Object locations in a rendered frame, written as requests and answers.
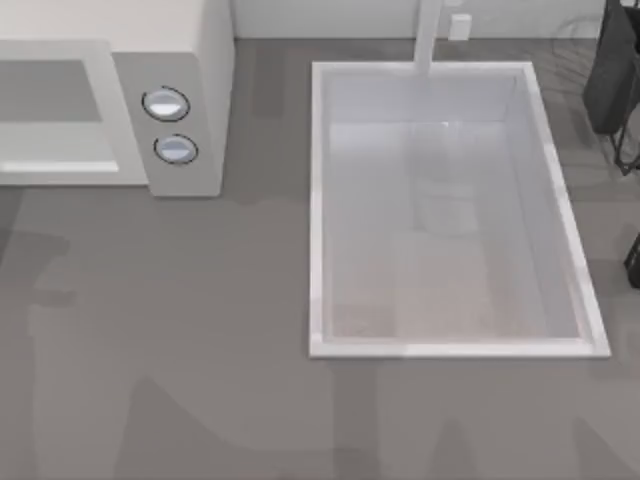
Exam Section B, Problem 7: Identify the white sink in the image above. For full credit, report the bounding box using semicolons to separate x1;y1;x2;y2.
304;60;613;361

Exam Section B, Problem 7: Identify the small round microwave knob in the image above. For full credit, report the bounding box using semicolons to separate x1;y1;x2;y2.
152;133;200;167

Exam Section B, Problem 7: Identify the pale microwave oven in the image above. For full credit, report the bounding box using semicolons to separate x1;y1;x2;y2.
0;0;236;199

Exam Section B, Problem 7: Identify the large round microwave knob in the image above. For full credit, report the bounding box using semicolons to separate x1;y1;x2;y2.
141;85;192;123

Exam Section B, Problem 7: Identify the tall white tap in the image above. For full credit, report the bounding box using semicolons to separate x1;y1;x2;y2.
413;0;444;77

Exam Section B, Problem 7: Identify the pale microwave door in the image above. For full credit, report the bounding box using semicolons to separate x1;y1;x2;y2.
0;39;151;188

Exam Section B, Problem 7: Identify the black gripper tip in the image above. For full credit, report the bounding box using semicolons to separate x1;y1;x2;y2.
622;231;640;290

